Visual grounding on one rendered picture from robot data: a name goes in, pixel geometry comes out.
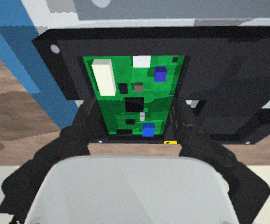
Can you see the green circuit board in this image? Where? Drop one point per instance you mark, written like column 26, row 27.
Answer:
column 134, row 92

